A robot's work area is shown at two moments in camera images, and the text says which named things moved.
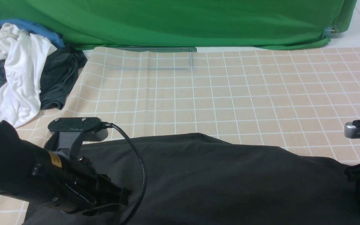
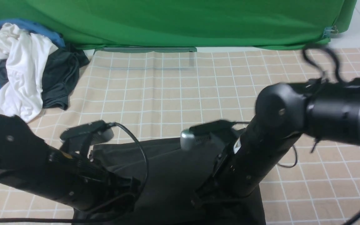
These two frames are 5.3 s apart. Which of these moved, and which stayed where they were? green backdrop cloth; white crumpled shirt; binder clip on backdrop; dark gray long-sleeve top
Moved: dark gray long-sleeve top
Stayed: binder clip on backdrop; white crumpled shirt; green backdrop cloth
